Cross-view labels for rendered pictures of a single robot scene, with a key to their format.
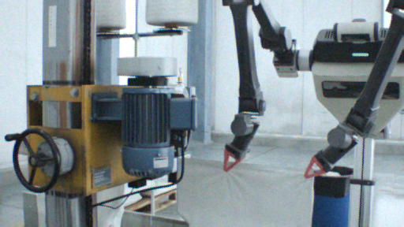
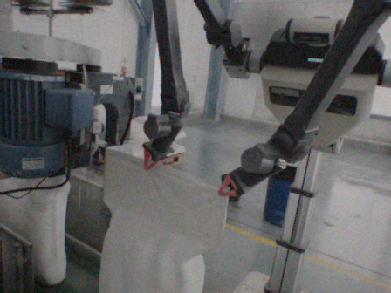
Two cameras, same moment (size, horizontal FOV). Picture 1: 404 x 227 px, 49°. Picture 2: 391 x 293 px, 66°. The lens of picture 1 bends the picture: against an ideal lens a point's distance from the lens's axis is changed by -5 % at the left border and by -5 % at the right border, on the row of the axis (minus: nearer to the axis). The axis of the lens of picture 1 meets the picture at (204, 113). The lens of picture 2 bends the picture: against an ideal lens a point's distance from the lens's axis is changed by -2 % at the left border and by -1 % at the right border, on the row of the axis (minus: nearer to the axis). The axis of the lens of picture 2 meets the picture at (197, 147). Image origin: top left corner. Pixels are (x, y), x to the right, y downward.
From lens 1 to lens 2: 0.70 m
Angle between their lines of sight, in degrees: 11
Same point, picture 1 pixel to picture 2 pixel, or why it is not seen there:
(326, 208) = (283, 190)
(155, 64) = (18, 42)
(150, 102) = (19, 90)
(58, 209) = not seen: outside the picture
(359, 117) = (288, 137)
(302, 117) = not seen: hidden behind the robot
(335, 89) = (283, 96)
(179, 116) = (56, 111)
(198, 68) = (216, 66)
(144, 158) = (11, 156)
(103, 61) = (144, 53)
